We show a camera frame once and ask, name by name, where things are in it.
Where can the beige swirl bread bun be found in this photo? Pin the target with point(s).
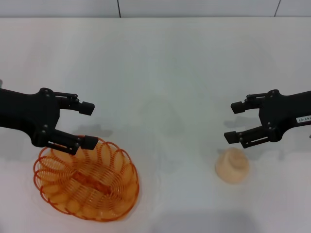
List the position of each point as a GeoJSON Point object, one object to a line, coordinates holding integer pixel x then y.
{"type": "Point", "coordinates": [232, 167]}

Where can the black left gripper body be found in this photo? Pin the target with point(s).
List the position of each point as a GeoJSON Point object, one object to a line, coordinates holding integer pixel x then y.
{"type": "Point", "coordinates": [26, 111]}

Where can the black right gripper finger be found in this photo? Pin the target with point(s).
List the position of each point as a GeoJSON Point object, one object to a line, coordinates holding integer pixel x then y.
{"type": "Point", "coordinates": [250, 138]}
{"type": "Point", "coordinates": [239, 107]}

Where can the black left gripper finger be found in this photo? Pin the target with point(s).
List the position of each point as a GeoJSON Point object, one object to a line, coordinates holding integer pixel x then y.
{"type": "Point", "coordinates": [86, 108]}
{"type": "Point", "coordinates": [70, 142]}

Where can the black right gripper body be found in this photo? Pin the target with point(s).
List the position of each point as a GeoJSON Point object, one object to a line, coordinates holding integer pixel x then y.
{"type": "Point", "coordinates": [284, 111]}

